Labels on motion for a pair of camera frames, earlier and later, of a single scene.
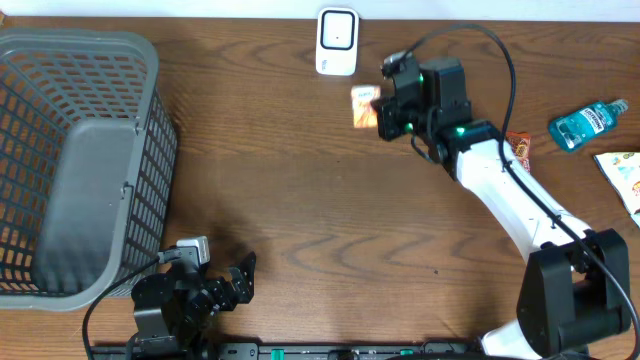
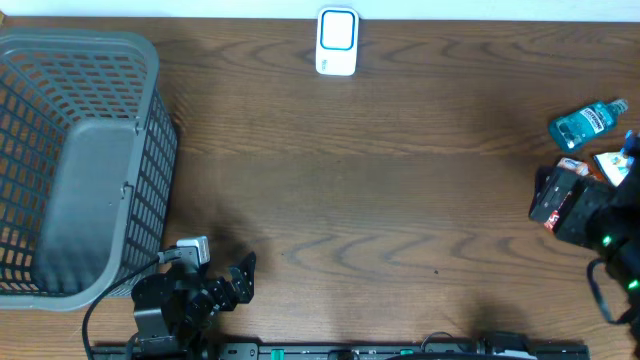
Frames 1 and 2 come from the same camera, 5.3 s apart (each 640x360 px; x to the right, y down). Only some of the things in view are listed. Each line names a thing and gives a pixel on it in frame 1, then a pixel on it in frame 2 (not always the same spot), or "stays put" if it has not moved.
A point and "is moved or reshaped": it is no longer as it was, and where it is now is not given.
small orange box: (364, 113) -> (579, 167)
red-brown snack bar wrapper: (520, 142) is moved or reshaped
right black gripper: (386, 123) -> (580, 221)
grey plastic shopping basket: (87, 156) stays put
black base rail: (336, 351) stays put
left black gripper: (241, 288) stays put
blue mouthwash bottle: (569, 131) stays put
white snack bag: (623, 169) stays put
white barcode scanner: (337, 41) stays put
